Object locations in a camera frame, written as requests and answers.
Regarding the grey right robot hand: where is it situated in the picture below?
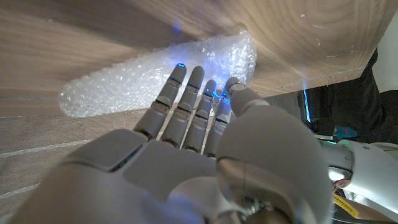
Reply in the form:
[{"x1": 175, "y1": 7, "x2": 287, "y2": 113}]
[{"x1": 9, "y1": 63, "x2": 333, "y2": 224}]

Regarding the clear bubble wrap sheet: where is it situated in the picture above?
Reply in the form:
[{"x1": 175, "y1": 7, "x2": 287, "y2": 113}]
[{"x1": 58, "y1": 30, "x2": 257, "y2": 118}]

